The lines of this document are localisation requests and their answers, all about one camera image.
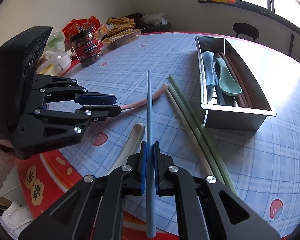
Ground pink spoon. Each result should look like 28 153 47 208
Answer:
115 84 169 111

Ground dark wooden frame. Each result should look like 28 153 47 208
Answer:
288 33 295 57

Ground green chopstick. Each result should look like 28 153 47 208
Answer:
168 84 226 186
168 75 238 197

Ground blue chopstick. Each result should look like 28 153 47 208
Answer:
146 70 157 239

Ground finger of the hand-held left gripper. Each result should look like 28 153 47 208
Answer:
10 105 122 159
31 75 117 106

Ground yellow snack packets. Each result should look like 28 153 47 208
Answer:
107 17 137 31

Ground red snack bag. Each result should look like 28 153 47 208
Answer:
62 16 101 40

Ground white plastic container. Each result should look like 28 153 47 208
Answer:
43 50 73 75

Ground black round-back chair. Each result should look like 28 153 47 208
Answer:
232 22 260 42

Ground dark bag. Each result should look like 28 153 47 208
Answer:
126 13 172 32

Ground beige chopstick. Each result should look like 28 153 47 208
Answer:
166 89 214 180

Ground stainless steel utensil tray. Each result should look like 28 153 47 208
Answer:
195 36 277 131

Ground white cable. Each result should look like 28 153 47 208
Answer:
0 184 21 198

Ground green spoon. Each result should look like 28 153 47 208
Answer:
214 58 242 96

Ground white fleece garment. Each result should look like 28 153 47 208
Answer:
0 201 37 234

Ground white spoon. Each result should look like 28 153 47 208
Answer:
107 122 146 178

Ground red label snack jar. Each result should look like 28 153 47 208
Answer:
70 29 103 68

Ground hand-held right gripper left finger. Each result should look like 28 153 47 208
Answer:
17 141 148 240

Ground white plastic bag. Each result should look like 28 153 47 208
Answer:
141 13 167 26

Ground blue spoon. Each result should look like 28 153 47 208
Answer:
202 51 217 91

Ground clear plastic bag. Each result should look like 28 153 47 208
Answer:
43 28 66 53

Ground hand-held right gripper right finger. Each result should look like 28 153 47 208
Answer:
153 141 282 240

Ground person's left forearm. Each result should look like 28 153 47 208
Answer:
0 112 18 206

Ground small yellow snack bag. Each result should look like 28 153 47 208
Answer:
93 23 113 41

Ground cardboard box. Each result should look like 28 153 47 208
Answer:
0 196 15 213

